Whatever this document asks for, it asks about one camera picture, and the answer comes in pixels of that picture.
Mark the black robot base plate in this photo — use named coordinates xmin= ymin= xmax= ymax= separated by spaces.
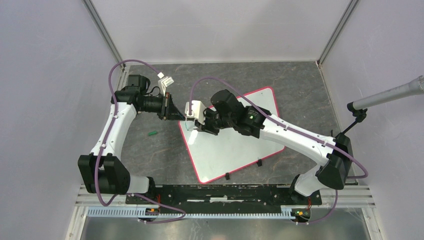
xmin=145 ymin=184 xmax=322 ymax=214

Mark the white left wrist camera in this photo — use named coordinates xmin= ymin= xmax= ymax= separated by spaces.
xmin=157 ymin=72 xmax=174 ymax=95

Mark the grey microphone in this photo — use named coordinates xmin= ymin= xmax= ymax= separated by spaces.
xmin=347 ymin=75 xmax=424 ymax=113

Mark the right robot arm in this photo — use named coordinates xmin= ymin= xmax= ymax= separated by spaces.
xmin=184 ymin=89 xmax=352 ymax=204

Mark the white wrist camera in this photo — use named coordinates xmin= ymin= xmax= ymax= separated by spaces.
xmin=157 ymin=72 xmax=174 ymax=95
xmin=184 ymin=100 xmax=206 ymax=125

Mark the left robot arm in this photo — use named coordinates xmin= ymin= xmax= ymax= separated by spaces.
xmin=77 ymin=73 xmax=184 ymax=204

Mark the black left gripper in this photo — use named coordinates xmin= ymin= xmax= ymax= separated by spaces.
xmin=138 ymin=91 xmax=185 ymax=121

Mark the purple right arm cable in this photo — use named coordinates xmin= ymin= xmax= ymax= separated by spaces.
xmin=188 ymin=76 xmax=369 ymax=226

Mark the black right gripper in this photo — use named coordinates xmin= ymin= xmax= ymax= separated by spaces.
xmin=194 ymin=106 xmax=235 ymax=136

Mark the white slotted cable duct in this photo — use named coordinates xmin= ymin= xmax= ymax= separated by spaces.
xmin=86 ymin=207 xmax=294 ymax=219

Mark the black microphone tripod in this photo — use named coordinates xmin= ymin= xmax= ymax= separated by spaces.
xmin=333 ymin=108 xmax=368 ymax=142

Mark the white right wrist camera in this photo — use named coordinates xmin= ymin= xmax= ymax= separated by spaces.
xmin=184 ymin=100 xmax=206 ymax=125

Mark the aluminium front frame rail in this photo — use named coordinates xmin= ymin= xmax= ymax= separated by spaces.
xmin=75 ymin=185 xmax=376 ymax=209

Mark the pink framed whiteboard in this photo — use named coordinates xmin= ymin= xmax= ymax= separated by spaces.
xmin=178 ymin=86 xmax=286 ymax=185

